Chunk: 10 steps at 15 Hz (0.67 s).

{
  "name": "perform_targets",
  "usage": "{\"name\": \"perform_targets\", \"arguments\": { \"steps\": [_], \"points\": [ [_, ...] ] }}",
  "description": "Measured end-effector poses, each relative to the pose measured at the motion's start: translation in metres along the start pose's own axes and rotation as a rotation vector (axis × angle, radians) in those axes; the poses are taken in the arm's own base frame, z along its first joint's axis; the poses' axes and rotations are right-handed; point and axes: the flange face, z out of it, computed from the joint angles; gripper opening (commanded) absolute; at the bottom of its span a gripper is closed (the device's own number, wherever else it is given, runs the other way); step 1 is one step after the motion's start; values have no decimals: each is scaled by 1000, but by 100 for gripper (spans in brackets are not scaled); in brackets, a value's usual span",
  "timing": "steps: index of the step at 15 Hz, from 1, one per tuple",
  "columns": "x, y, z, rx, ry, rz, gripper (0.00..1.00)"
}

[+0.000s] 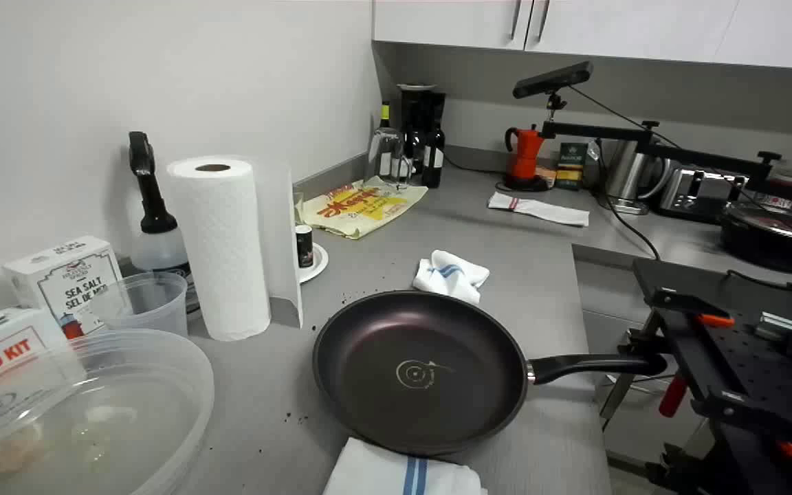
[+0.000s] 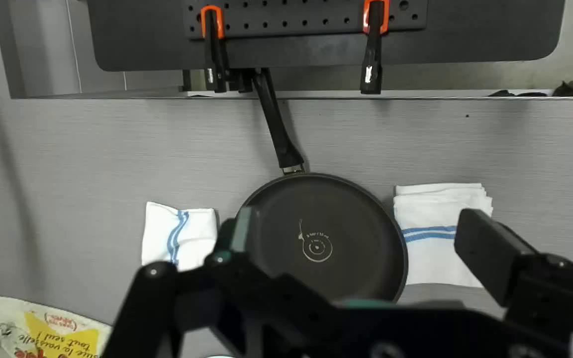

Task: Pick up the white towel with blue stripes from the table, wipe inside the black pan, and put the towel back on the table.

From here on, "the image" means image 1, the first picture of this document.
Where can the white sea salt box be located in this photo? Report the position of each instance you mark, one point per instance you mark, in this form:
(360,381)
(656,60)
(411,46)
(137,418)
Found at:
(63,282)

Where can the small clear plastic container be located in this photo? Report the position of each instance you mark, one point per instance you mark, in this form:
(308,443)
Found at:
(155,300)

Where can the white towel with blue stripes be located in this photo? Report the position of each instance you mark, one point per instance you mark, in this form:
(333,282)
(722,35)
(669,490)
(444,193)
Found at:
(363,469)

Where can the red moka pot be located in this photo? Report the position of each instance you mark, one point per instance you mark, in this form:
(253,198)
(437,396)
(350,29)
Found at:
(524,148)

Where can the large clear plastic bowl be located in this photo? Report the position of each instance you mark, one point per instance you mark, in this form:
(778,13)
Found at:
(115,413)

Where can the white upper cabinet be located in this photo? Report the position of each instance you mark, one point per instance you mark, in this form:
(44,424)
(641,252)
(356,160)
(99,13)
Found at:
(689,31)

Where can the silver kettle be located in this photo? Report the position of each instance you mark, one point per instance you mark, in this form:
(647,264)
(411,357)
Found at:
(639,172)

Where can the white round plate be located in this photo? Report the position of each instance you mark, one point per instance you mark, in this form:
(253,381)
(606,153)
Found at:
(317,267)

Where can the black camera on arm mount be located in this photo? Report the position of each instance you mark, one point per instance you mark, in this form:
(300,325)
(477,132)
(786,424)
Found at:
(554,80)

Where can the black round pan at right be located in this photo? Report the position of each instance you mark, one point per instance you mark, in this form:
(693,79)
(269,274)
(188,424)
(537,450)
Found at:
(757,236)

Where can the yellow printed cloth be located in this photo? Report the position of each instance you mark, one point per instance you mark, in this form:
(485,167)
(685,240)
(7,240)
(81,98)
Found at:
(360,207)

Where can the spray bottle with black trigger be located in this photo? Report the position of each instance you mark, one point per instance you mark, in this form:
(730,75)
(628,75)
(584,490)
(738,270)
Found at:
(158,238)

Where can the folded white cloth on counter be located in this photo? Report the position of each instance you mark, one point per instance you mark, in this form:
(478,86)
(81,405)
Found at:
(539,211)

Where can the black frying pan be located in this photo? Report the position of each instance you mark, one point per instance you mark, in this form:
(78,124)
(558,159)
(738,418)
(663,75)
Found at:
(430,376)

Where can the black coffee maker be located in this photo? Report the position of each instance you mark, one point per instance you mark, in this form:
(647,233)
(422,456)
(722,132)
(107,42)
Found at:
(422,132)

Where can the dark spice jar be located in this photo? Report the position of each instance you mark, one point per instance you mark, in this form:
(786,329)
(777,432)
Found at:
(304,238)

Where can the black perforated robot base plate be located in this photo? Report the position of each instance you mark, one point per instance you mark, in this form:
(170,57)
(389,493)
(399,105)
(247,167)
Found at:
(733,344)

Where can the white paper towel roll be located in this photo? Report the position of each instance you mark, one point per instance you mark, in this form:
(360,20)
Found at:
(217,218)

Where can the crumpled white blue cloth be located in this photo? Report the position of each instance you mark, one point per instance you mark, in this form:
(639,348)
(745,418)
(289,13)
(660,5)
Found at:
(451,277)

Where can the silver toaster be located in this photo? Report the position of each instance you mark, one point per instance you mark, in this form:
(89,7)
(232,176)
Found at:
(700,193)

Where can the first aid kit box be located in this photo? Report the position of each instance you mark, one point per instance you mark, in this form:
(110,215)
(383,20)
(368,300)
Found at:
(34,357)

